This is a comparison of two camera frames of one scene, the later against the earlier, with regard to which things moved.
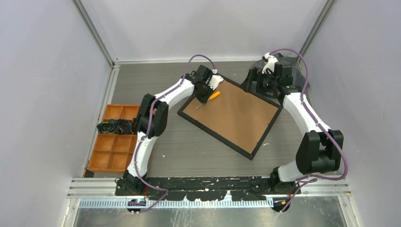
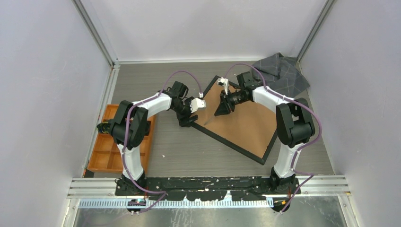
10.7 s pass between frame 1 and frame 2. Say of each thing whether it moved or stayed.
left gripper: moved
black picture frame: moved
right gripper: moved
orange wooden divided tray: stayed
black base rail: stayed
